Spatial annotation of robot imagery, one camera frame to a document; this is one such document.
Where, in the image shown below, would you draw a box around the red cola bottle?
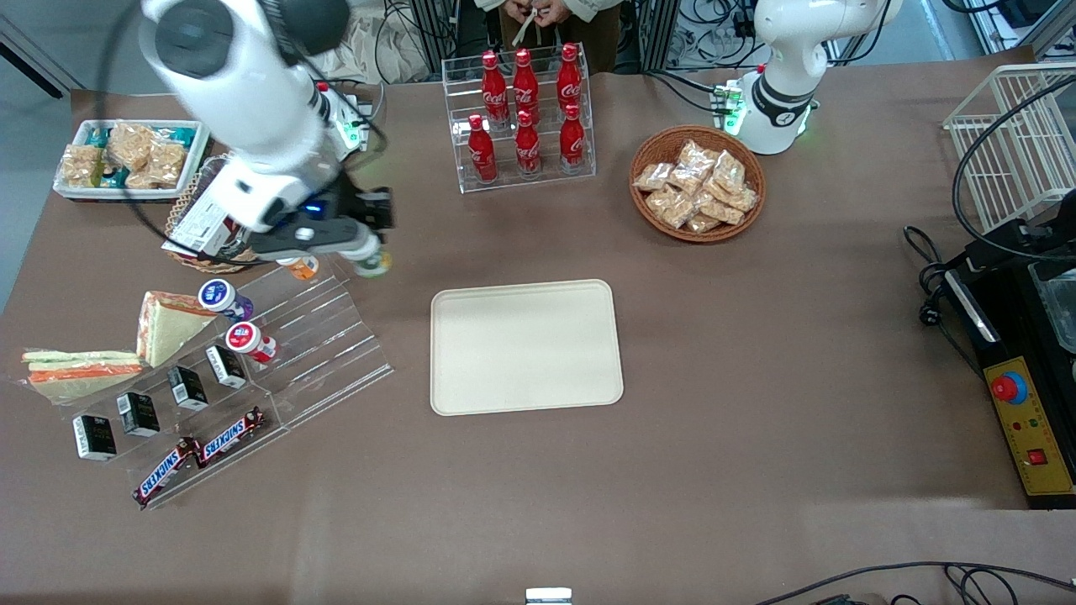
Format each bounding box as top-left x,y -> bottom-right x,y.
514,109 -> 542,178
514,48 -> 540,124
481,50 -> 509,129
556,42 -> 583,115
467,114 -> 498,183
559,103 -> 586,174

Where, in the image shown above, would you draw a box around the round brown wicker basket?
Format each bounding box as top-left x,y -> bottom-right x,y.
629,125 -> 767,244

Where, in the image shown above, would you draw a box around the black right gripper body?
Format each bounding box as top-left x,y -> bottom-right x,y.
284,178 -> 372,234

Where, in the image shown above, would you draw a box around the white green connector block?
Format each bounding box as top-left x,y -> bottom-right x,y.
710,78 -> 746,135

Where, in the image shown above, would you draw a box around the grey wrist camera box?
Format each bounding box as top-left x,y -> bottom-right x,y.
251,220 -> 382,262

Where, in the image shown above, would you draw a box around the oval light wicker basket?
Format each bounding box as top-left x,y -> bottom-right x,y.
163,150 -> 263,275

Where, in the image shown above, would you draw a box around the crumpled beige paper bag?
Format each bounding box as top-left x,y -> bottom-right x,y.
324,15 -> 440,84

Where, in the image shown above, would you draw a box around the flat wrapped sandwich orange filling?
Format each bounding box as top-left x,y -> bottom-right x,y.
21,350 -> 145,405

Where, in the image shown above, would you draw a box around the clear acrylic bottle rack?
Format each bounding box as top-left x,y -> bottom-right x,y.
441,52 -> 598,195

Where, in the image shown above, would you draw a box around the long black looping cable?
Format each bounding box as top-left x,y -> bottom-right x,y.
952,76 -> 1076,263

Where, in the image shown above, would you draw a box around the upright triangular wrapped sandwich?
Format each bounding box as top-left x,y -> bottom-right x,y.
136,291 -> 218,369

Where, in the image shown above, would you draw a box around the Snickers chocolate bar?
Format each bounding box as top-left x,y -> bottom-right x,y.
133,437 -> 202,508
195,408 -> 266,468

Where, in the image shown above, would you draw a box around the red and white snack box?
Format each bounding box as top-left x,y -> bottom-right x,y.
163,178 -> 243,258

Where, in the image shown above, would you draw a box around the white rectangular snack bin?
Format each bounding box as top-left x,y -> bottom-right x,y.
52,119 -> 212,203

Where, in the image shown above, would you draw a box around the clear acrylic stepped display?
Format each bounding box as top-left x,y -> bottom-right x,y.
59,252 -> 395,510

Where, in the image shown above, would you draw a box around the coiled black power cable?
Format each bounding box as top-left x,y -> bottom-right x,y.
904,224 -> 984,375

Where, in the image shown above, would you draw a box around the black device with cables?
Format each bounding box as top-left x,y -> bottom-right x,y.
965,192 -> 1076,274

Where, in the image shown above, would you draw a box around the thin black table edge cable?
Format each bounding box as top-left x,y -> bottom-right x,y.
751,560 -> 1076,605

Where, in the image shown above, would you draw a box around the small black chocolate box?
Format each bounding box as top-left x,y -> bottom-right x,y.
206,345 -> 248,390
167,366 -> 209,412
72,414 -> 118,461
116,392 -> 161,438

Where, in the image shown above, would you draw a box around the rice cracker bag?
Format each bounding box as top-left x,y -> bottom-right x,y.
126,140 -> 188,190
104,122 -> 157,170
60,145 -> 107,188

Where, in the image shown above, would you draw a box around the red gum bottle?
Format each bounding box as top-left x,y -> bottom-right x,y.
225,322 -> 278,365

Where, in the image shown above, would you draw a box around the beige plastic tray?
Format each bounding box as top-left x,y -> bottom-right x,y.
430,279 -> 625,417

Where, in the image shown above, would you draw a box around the purple gum bottle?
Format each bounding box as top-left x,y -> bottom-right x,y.
198,279 -> 255,324

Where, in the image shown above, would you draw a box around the aluminium profile post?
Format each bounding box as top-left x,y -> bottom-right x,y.
639,0 -> 683,73
409,0 -> 462,70

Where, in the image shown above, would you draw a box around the standing person brown trousers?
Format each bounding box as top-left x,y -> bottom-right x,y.
473,0 -> 625,76

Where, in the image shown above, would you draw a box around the white wire basket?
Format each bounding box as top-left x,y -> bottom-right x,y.
941,63 -> 1076,237

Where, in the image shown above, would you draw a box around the black yellow control box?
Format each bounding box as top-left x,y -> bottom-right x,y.
941,260 -> 1076,510

